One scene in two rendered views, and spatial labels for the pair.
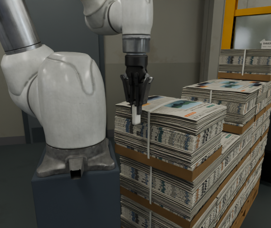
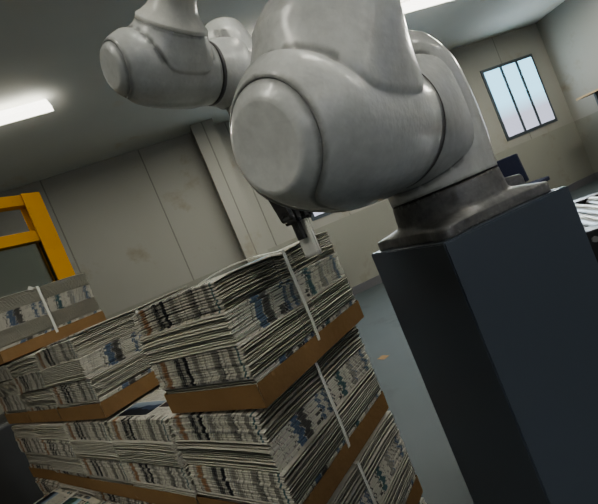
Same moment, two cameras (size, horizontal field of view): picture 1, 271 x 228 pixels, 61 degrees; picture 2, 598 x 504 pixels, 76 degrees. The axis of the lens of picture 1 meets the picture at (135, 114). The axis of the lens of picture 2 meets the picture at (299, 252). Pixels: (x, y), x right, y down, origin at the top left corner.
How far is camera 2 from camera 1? 1.10 m
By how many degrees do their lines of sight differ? 92
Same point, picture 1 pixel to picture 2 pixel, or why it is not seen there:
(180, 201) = (362, 375)
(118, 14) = (246, 57)
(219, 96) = not seen: hidden behind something
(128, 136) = (273, 333)
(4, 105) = not seen: outside the picture
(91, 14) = (202, 36)
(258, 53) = (64, 286)
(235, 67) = (34, 325)
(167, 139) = (318, 281)
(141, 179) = (315, 421)
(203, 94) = (123, 326)
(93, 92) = not seen: hidden behind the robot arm
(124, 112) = (241, 286)
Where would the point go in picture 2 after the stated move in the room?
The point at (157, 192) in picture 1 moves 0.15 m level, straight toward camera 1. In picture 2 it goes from (344, 405) to (411, 380)
